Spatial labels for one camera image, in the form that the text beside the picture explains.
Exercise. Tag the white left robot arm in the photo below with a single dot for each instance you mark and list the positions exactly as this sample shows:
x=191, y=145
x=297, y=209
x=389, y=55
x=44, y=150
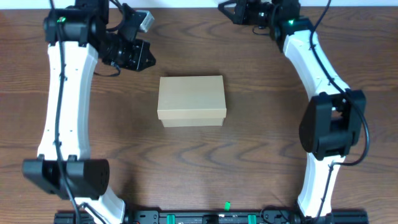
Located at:
x=78, y=37

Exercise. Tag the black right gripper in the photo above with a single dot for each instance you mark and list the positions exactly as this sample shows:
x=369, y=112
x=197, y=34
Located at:
x=241, y=12

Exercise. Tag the brown cardboard box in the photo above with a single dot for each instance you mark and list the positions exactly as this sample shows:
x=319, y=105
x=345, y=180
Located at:
x=191, y=101

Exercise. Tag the green clip on rail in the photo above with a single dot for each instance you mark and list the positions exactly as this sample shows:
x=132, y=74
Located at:
x=227, y=206

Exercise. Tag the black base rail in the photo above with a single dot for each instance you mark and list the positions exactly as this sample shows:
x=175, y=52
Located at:
x=252, y=217

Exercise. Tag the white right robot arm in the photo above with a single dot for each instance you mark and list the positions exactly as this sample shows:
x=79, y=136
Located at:
x=333, y=131

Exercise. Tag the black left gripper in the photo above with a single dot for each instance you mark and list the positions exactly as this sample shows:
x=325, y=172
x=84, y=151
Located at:
x=134, y=54

